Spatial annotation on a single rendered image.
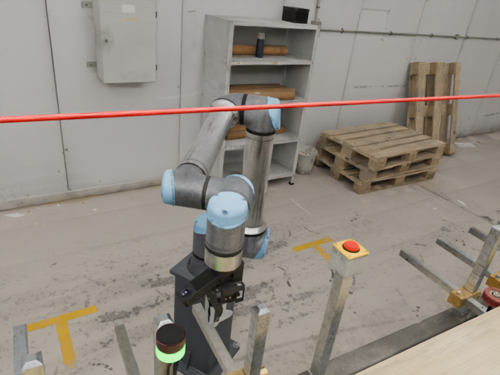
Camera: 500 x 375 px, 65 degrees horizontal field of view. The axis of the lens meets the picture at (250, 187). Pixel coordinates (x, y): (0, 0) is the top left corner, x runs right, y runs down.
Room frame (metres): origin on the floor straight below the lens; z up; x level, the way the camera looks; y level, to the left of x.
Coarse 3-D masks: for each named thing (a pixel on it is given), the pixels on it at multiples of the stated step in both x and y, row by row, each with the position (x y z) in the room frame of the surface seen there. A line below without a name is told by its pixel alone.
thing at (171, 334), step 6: (168, 324) 0.60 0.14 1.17; (174, 324) 0.60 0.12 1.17; (162, 330) 0.58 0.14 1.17; (168, 330) 0.58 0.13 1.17; (174, 330) 0.58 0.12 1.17; (180, 330) 0.58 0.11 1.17; (162, 336) 0.56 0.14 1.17; (168, 336) 0.57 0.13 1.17; (174, 336) 0.57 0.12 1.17; (180, 336) 0.57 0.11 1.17; (162, 342) 0.55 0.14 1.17; (168, 342) 0.55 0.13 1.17; (174, 342) 0.55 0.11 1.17; (168, 366) 0.58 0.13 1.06; (168, 372) 0.59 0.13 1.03
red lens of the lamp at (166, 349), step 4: (164, 324) 0.60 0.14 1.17; (156, 332) 0.57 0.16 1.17; (184, 332) 0.58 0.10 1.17; (156, 336) 0.56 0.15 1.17; (184, 336) 0.57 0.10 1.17; (156, 340) 0.56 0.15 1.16; (184, 340) 0.57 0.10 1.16; (156, 344) 0.56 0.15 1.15; (160, 344) 0.55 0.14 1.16; (164, 344) 0.55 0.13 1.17; (176, 344) 0.55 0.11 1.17; (180, 344) 0.56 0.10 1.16; (184, 344) 0.57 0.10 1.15; (160, 348) 0.55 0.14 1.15; (164, 348) 0.54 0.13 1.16; (168, 348) 0.54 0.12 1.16; (172, 348) 0.55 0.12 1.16; (176, 348) 0.55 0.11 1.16; (180, 348) 0.56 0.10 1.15; (164, 352) 0.54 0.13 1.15; (168, 352) 0.54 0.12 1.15; (172, 352) 0.55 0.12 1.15; (176, 352) 0.55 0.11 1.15
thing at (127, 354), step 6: (120, 330) 0.84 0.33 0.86; (120, 336) 0.81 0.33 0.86; (126, 336) 0.82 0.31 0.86; (120, 342) 0.79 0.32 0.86; (126, 342) 0.80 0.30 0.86; (120, 348) 0.78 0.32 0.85; (126, 348) 0.78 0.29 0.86; (126, 354) 0.76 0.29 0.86; (132, 354) 0.76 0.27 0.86; (126, 360) 0.74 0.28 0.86; (132, 360) 0.74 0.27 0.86; (126, 366) 0.72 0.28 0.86; (132, 366) 0.72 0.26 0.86; (126, 372) 0.71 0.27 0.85; (132, 372) 0.70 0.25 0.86; (138, 372) 0.71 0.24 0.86
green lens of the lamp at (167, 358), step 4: (156, 348) 0.56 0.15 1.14; (184, 348) 0.57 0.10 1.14; (156, 352) 0.56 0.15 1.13; (160, 352) 0.55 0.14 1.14; (180, 352) 0.56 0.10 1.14; (184, 352) 0.57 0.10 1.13; (160, 356) 0.55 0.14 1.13; (164, 356) 0.54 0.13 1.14; (168, 356) 0.54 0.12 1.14; (172, 356) 0.55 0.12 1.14; (176, 356) 0.55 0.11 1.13; (180, 356) 0.56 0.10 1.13; (164, 360) 0.54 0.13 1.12; (168, 360) 0.54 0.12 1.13; (172, 360) 0.55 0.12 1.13; (176, 360) 0.55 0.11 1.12
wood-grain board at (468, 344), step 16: (480, 320) 1.01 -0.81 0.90; (496, 320) 1.02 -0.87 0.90; (448, 336) 0.92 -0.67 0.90; (464, 336) 0.93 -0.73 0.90; (480, 336) 0.94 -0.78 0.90; (496, 336) 0.95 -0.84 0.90; (416, 352) 0.85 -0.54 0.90; (432, 352) 0.85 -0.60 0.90; (448, 352) 0.86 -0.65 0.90; (464, 352) 0.87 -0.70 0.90; (480, 352) 0.88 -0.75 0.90; (496, 352) 0.88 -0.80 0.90; (368, 368) 0.77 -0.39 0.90; (384, 368) 0.78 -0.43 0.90; (400, 368) 0.78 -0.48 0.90; (416, 368) 0.79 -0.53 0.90; (432, 368) 0.79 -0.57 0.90; (448, 368) 0.80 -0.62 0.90; (464, 368) 0.81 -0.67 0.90; (480, 368) 0.81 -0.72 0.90; (496, 368) 0.82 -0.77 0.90
